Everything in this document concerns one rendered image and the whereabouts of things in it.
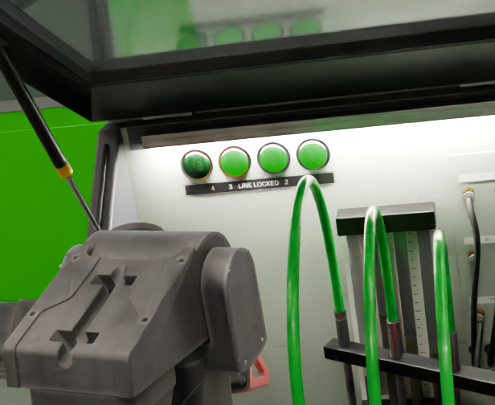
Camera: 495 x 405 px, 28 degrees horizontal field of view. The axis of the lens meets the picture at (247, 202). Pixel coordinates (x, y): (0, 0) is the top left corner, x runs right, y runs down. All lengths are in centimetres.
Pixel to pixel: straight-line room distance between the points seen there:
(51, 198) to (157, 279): 358
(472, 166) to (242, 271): 93
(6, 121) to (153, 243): 352
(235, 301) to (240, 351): 3
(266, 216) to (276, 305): 15
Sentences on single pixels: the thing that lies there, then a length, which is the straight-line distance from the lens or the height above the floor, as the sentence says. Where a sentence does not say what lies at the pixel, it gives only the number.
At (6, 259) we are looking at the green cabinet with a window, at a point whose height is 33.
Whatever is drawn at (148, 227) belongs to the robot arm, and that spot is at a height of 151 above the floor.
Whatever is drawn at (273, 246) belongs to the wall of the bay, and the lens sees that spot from 152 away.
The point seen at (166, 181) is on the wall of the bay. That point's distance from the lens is 152.
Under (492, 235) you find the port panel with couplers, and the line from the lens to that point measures 149.
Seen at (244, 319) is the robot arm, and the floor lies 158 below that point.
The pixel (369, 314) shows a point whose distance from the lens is 112.
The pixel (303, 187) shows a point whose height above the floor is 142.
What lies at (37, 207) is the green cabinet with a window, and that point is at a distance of 413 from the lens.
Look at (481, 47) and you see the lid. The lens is 129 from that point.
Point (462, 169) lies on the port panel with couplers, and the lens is 145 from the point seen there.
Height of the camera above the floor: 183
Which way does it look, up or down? 20 degrees down
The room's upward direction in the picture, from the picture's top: 9 degrees counter-clockwise
